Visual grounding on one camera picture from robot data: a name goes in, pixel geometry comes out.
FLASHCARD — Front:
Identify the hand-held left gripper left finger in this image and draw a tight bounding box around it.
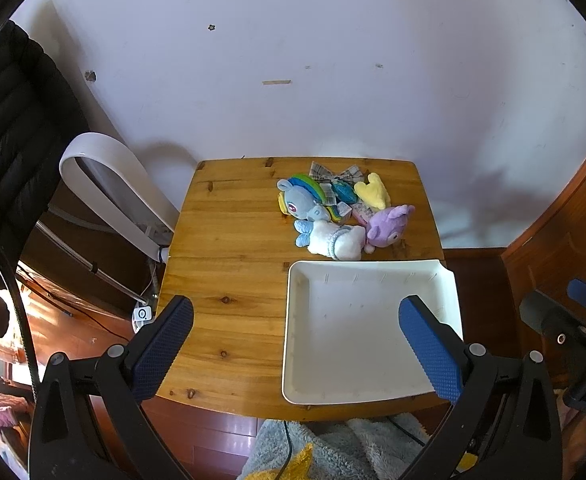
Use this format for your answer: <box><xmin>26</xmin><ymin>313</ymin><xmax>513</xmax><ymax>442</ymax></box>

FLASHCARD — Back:
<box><xmin>28</xmin><ymin>295</ymin><xmax>196</xmax><ymax>480</ymax></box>

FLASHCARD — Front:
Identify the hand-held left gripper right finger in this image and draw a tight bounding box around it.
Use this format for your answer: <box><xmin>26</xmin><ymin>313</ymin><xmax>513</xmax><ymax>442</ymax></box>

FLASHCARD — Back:
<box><xmin>398</xmin><ymin>295</ymin><xmax>564</xmax><ymax>480</ymax></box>

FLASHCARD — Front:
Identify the white plastic tray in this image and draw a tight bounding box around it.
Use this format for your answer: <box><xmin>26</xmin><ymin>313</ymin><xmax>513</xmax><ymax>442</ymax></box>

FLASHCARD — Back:
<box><xmin>281</xmin><ymin>258</ymin><xmax>464</xmax><ymax>406</ymax></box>

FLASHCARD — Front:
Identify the purple plush toy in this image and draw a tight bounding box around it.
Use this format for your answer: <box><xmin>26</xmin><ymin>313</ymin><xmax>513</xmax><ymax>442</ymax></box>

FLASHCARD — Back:
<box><xmin>364</xmin><ymin>204</ymin><xmax>416</xmax><ymax>255</ymax></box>

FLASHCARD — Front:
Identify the white plush with blue wings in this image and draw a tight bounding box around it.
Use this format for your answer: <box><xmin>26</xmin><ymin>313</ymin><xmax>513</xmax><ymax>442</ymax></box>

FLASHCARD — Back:
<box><xmin>294</xmin><ymin>217</ymin><xmax>367</xmax><ymax>261</ymax></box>

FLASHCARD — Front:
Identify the yellow plush toy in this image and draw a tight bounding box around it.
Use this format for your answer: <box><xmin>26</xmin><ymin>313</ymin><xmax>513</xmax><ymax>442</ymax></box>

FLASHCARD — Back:
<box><xmin>354</xmin><ymin>172</ymin><xmax>391</xmax><ymax>211</ymax></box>

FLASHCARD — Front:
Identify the grey plaid cloth bow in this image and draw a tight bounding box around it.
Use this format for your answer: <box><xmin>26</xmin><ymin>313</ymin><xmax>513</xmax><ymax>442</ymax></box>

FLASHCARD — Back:
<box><xmin>309</xmin><ymin>161</ymin><xmax>365</xmax><ymax>183</ymax></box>

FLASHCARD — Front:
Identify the white power plug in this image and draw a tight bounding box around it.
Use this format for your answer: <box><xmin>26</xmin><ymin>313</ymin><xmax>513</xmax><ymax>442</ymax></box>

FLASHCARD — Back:
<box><xmin>132</xmin><ymin>302</ymin><xmax>156</xmax><ymax>333</ymax></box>

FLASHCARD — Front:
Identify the brown wooden door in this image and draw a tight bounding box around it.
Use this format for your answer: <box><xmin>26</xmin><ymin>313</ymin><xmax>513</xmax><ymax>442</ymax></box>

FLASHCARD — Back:
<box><xmin>500</xmin><ymin>110</ymin><xmax>586</xmax><ymax>356</ymax></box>

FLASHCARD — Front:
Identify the metal rod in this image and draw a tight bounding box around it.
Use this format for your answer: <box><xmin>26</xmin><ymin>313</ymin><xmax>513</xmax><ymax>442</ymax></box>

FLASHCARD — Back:
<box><xmin>35</xmin><ymin>222</ymin><xmax>151</xmax><ymax>307</ymax></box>

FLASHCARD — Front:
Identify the grey fleece blanket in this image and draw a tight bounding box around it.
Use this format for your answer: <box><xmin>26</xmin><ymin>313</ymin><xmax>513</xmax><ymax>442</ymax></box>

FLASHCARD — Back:
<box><xmin>240</xmin><ymin>412</ymin><xmax>431</xmax><ymax>480</ymax></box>

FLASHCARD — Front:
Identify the dark wooden cabinet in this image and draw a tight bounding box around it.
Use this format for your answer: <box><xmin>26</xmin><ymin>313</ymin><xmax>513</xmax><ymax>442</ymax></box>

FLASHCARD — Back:
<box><xmin>17</xmin><ymin>180</ymin><xmax>174</xmax><ymax>333</ymax></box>

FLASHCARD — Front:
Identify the pink cloth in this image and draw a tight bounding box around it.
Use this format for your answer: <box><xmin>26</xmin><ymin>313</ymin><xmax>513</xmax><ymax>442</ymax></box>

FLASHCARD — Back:
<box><xmin>0</xmin><ymin>375</ymin><xmax>30</xmax><ymax>433</ymax></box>

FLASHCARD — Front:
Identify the white curved appliance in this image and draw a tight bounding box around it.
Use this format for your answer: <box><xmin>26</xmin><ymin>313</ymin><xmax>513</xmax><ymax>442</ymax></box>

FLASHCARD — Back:
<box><xmin>59</xmin><ymin>132</ymin><xmax>181</xmax><ymax>263</ymax></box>

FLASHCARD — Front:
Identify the blue green round toy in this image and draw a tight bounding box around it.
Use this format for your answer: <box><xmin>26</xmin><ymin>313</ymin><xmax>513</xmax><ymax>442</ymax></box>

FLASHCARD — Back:
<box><xmin>332</xmin><ymin>180</ymin><xmax>356</xmax><ymax>205</ymax></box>

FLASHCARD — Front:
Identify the black puffer jacket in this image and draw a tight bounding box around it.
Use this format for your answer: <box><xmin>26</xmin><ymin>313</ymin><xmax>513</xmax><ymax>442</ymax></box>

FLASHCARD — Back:
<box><xmin>0</xmin><ymin>20</ymin><xmax>91</xmax><ymax>336</ymax></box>

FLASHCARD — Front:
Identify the black flexible hose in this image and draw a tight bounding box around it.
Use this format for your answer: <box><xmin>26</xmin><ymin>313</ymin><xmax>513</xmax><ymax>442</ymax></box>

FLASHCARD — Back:
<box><xmin>0</xmin><ymin>222</ymin><xmax>41</xmax><ymax>406</ymax></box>

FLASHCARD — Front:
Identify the thin black cable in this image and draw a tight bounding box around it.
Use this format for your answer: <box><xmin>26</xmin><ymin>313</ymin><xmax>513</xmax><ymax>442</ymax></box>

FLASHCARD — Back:
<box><xmin>279</xmin><ymin>420</ymin><xmax>294</xmax><ymax>480</ymax></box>

